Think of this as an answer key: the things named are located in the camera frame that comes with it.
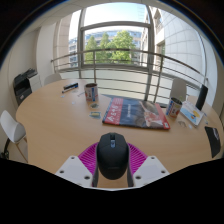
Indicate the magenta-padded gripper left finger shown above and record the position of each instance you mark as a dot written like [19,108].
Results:
[75,168]

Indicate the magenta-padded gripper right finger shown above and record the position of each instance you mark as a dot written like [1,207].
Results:
[150,168]

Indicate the black computer mouse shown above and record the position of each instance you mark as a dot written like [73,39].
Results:
[112,158]

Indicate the black mouse pad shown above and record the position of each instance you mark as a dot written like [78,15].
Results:
[213,141]

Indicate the red cover magazine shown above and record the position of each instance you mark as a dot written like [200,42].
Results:
[135,113]

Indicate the light blue cover magazine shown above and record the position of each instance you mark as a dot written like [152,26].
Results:
[192,114]

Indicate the white chair with wooden legs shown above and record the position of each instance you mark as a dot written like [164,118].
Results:
[11,128]

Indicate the white printed tin can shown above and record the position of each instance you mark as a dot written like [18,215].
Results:
[91,92]

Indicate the dark blue stapler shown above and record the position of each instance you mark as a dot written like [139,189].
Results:
[70,87]

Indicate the white shell chair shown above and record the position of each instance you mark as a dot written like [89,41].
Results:
[52,79]
[178,89]

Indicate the tall black cylinder speaker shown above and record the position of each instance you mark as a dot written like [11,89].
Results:
[201,97]

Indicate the black office printer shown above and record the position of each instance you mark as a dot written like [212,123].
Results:
[22,88]

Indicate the metal balcony railing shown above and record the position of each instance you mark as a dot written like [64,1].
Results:
[126,50]

